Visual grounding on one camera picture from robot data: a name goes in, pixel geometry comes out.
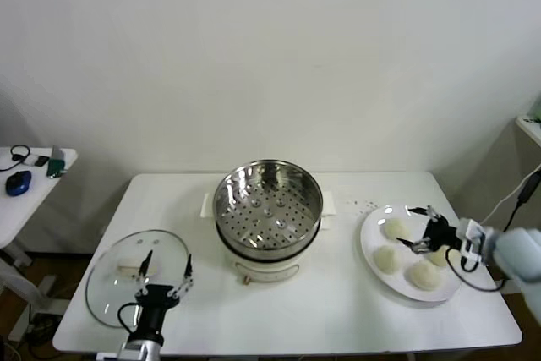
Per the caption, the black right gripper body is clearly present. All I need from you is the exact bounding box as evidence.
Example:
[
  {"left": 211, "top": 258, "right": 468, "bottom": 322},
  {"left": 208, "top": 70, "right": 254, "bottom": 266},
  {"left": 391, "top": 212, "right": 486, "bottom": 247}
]
[{"left": 424, "top": 216, "right": 462, "bottom": 250}]

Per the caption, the glass lid with beige handle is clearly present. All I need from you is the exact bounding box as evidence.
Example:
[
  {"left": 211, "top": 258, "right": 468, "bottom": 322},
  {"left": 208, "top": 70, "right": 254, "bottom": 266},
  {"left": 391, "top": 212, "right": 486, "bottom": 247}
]
[{"left": 85, "top": 228, "right": 190, "bottom": 329}]

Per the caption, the white steamed baozi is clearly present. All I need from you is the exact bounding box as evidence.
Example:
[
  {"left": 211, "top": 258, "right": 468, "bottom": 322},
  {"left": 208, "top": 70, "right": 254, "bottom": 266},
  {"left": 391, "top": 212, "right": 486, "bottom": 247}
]
[
  {"left": 373, "top": 245, "right": 403, "bottom": 274},
  {"left": 382, "top": 216, "right": 412, "bottom": 242},
  {"left": 425, "top": 246, "right": 460, "bottom": 268},
  {"left": 405, "top": 260, "right": 443, "bottom": 290}
]

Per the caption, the white side table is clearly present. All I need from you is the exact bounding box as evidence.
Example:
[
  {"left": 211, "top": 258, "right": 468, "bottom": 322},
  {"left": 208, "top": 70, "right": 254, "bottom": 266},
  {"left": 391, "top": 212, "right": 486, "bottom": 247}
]
[{"left": 0, "top": 146, "right": 79, "bottom": 269}]

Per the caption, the blue computer mouse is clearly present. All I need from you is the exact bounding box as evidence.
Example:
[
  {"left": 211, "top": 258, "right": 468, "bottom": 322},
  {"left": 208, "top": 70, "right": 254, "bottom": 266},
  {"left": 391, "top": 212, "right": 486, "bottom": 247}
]
[{"left": 4, "top": 169, "right": 33, "bottom": 197}]

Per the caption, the black cable with adapter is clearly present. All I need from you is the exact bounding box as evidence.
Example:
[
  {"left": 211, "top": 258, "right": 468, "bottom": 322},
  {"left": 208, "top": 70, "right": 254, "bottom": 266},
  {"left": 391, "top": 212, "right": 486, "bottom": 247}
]
[{"left": 505, "top": 174, "right": 541, "bottom": 231}]

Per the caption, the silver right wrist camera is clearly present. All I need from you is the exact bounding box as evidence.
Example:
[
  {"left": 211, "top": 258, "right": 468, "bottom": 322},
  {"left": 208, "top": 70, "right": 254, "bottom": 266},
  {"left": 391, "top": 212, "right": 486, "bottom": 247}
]
[{"left": 457, "top": 217, "right": 488, "bottom": 267}]

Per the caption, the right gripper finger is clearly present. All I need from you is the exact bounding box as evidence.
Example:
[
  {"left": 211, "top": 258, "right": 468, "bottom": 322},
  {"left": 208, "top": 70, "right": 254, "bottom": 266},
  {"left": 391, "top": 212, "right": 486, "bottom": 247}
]
[
  {"left": 396, "top": 237, "right": 433, "bottom": 254},
  {"left": 408, "top": 205, "right": 443, "bottom": 223}
]

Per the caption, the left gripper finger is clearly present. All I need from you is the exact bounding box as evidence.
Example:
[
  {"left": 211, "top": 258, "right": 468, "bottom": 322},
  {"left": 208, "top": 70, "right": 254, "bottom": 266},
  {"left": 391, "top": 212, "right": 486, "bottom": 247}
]
[
  {"left": 134, "top": 249, "right": 154, "bottom": 298},
  {"left": 167, "top": 254, "right": 195, "bottom": 299}
]

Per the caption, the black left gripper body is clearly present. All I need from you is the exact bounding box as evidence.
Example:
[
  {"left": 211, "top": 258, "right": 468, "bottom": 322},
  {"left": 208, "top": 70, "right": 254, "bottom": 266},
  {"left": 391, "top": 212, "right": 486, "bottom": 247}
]
[{"left": 134, "top": 284, "right": 178, "bottom": 339}]

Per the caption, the white electric cooker base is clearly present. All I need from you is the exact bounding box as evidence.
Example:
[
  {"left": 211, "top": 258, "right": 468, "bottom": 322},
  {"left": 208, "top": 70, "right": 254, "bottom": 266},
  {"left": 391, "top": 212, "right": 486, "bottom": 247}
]
[{"left": 198, "top": 191, "right": 338, "bottom": 286}]

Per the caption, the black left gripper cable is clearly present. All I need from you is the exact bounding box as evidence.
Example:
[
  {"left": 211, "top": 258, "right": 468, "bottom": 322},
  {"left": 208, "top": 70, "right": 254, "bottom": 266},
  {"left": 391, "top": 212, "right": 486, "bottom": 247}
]
[{"left": 117, "top": 301, "right": 143, "bottom": 335}]

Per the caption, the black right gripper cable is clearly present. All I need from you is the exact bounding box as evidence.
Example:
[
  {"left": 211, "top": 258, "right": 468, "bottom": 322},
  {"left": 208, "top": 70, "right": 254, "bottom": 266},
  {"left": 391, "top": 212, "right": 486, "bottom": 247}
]
[{"left": 445, "top": 246, "right": 506, "bottom": 293}]

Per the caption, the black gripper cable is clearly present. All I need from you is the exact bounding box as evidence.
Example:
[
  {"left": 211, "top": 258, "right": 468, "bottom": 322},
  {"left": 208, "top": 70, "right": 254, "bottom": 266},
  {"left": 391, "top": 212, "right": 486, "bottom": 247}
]
[
  {"left": 445, "top": 246, "right": 506, "bottom": 293},
  {"left": 117, "top": 301, "right": 143, "bottom": 335}
]

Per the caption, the white wall cable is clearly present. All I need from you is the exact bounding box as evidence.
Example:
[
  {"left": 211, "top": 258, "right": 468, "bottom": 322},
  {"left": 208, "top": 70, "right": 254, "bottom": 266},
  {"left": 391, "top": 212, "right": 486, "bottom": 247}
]
[{"left": 481, "top": 166, "right": 541, "bottom": 227}]

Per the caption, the green flat tool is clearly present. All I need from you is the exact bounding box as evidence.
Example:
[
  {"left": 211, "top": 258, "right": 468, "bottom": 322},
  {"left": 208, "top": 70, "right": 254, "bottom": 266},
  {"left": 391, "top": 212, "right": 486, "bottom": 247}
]
[{"left": 45, "top": 157, "right": 68, "bottom": 179}]

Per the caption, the white shelf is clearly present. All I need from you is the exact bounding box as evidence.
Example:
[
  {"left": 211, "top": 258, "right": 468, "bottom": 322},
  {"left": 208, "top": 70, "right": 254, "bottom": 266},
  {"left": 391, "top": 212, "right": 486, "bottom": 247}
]
[{"left": 514, "top": 115, "right": 541, "bottom": 146}]

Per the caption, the white round plate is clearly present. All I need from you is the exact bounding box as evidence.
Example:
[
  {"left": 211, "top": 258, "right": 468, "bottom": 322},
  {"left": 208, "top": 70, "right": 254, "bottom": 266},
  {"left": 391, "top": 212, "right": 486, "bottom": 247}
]
[{"left": 359, "top": 204, "right": 462, "bottom": 303}]

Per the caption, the perforated steel steamer basket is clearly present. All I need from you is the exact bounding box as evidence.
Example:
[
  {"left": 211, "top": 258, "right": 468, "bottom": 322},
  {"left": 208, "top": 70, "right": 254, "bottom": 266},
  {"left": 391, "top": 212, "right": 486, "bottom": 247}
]
[{"left": 212, "top": 160, "right": 325, "bottom": 264}]

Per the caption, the thin black looped cable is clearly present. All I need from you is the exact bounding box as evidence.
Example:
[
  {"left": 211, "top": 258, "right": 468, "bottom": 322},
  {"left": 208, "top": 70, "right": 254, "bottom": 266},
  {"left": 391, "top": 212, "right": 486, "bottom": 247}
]
[{"left": 0, "top": 145, "right": 31, "bottom": 172}]

